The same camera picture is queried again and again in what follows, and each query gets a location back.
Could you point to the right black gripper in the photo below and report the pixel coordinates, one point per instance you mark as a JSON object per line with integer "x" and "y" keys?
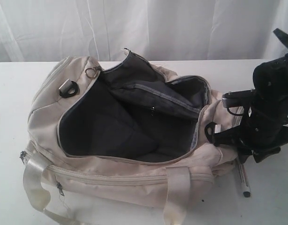
{"x": 263, "y": 129}

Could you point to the white marker black cap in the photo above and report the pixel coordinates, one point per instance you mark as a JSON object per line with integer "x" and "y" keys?
{"x": 245, "y": 187}

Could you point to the metal key ring zipper pull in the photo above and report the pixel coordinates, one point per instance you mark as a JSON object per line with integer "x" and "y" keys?
{"x": 93, "y": 72}

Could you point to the cream white duffel bag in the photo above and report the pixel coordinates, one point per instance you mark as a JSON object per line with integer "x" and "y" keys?
{"x": 134, "y": 134}

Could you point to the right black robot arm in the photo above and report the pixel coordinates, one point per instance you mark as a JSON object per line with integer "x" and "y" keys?
{"x": 243, "y": 110}

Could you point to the white background curtain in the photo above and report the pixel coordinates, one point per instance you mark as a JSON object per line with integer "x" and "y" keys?
{"x": 49, "y": 30}

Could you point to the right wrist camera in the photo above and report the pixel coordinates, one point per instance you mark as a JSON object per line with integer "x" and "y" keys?
{"x": 238, "y": 98}

